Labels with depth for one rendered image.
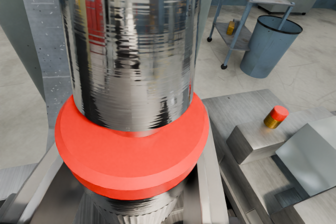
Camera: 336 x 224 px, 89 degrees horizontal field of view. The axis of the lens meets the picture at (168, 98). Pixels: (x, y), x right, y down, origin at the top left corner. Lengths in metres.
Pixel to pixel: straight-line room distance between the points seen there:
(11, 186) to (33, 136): 1.38
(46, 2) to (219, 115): 0.37
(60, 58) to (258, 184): 0.40
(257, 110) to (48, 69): 0.41
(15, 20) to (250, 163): 0.48
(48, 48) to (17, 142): 1.36
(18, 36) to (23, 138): 1.31
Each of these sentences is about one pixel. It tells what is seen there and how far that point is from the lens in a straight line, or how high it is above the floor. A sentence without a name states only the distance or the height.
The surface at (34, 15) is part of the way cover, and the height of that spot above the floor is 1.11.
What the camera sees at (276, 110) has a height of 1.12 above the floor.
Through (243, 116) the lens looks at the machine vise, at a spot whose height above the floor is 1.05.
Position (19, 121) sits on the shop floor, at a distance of 1.87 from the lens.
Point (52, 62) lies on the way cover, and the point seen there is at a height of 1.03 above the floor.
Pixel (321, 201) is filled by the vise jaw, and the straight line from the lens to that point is 0.22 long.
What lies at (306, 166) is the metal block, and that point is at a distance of 0.24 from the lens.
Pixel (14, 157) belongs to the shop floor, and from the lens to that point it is 1.66.
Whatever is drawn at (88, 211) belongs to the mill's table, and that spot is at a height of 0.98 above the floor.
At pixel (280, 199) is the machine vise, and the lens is 0.25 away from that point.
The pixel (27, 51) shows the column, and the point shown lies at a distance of 0.51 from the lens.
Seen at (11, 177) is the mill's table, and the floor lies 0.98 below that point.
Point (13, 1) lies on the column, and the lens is 0.46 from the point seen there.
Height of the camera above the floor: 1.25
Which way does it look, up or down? 45 degrees down
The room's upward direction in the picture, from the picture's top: 8 degrees clockwise
